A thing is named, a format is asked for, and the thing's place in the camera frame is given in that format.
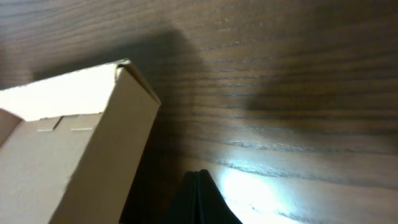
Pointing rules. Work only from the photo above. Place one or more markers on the brown cardboard box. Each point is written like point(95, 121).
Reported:
point(71, 144)

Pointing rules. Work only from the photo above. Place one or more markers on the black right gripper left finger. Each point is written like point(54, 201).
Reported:
point(182, 210)

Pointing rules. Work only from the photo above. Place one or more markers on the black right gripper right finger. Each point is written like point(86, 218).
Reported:
point(211, 207)

